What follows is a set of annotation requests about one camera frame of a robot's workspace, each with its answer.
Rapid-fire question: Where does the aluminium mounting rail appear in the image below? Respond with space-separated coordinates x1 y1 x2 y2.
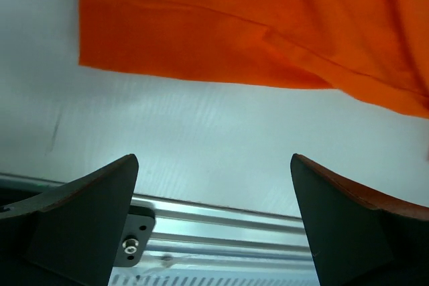
0 171 316 277

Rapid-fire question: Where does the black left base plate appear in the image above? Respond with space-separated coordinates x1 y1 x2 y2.
113 206 156 268

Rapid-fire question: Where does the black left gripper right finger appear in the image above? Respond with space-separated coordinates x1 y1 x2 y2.
290 154 428 285

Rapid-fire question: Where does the orange t shirt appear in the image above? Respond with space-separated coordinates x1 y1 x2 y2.
79 0 428 118

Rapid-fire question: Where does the white slotted cable duct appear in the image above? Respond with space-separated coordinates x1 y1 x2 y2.
109 273 319 286

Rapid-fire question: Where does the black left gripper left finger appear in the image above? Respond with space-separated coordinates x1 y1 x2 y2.
1 154 139 285

